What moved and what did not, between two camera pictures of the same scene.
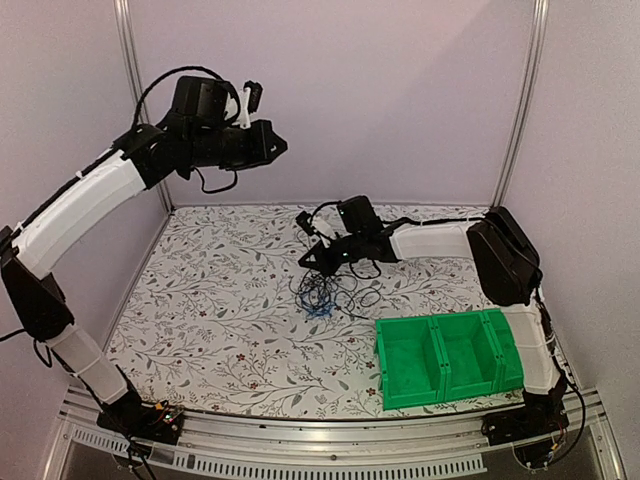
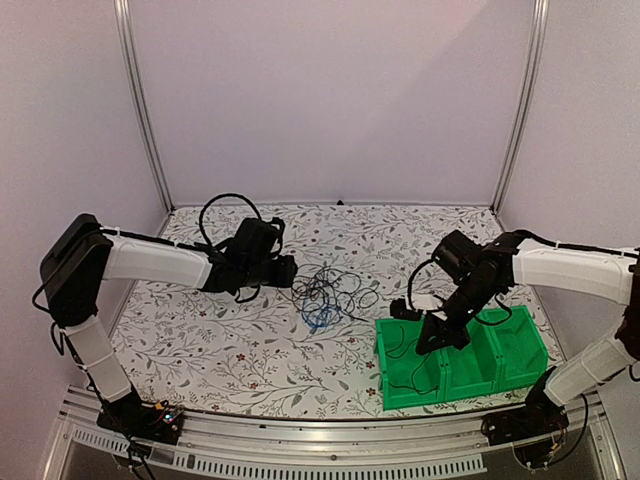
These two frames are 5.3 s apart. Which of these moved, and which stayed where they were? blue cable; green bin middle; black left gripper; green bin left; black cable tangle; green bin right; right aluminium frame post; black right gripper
Moved: blue cable; black cable tangle; black right gripper; black left gripper
Stayed: right aluminium frame post; green bin left; green bin right; green bin middle
